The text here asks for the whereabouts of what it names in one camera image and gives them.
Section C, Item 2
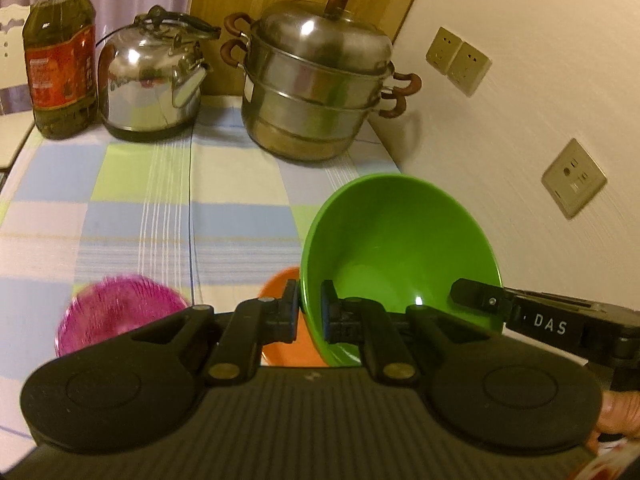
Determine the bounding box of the red white cloth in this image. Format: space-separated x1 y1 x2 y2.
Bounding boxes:
580 435 640 480

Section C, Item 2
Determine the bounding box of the green bowl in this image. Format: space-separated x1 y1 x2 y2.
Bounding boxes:
300 173 504 367

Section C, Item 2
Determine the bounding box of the small wall socket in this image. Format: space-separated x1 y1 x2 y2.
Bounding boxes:
446 41 493 98
426 26 464 76

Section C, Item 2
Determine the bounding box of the person's right hand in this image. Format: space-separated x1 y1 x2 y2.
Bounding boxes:
595 389 640 437

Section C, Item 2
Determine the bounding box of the orange bowl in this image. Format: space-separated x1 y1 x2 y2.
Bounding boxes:
256 266 327 367

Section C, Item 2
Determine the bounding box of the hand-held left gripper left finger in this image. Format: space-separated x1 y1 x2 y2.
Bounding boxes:
117 279 302 389

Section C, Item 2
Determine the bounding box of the steel steamer pot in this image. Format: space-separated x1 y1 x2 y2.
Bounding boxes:
221 0 422 162

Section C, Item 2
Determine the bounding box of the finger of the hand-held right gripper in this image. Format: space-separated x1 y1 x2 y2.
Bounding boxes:
450 278 507 312

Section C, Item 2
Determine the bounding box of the cooking oil bottle red label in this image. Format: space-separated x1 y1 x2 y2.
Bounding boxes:
21 0 98 141

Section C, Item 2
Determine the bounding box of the steel kettle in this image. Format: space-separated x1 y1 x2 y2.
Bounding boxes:
96 5 222 142

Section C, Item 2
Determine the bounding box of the large wall socket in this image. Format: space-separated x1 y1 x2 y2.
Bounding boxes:
541 138 609 220

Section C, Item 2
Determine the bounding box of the checked tablecloth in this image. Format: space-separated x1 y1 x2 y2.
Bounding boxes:
0 94 408 461

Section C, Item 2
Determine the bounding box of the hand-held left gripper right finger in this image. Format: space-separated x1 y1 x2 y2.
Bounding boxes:
320 279 501 387

